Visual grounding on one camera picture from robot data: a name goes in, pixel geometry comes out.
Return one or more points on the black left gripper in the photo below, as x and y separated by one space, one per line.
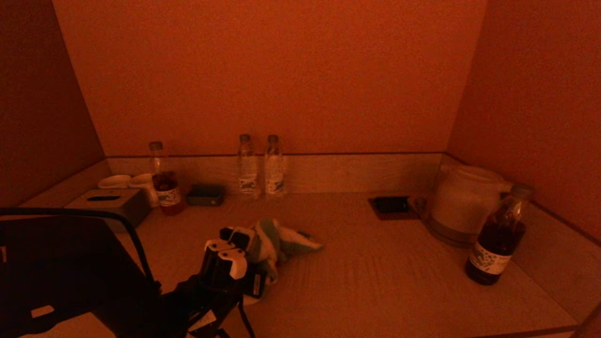
253 281

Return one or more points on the green white striped towel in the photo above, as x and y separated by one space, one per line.
277 239

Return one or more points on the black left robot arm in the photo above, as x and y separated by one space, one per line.
70 272

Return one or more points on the clear water bottle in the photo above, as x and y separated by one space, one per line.
273 173
247 173

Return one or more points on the small half-full tea bottle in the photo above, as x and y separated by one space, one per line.
166 188

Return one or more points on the white cup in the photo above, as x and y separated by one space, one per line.
145 185
115 181

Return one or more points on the black recessed power socket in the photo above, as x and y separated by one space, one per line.
390 205

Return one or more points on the grey tissue box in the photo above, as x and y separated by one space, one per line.
112 204

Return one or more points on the white electric kettle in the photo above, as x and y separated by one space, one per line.
462 202

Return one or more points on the large dark tea bottle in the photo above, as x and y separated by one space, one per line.
495 239

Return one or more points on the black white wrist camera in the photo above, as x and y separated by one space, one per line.
220 267

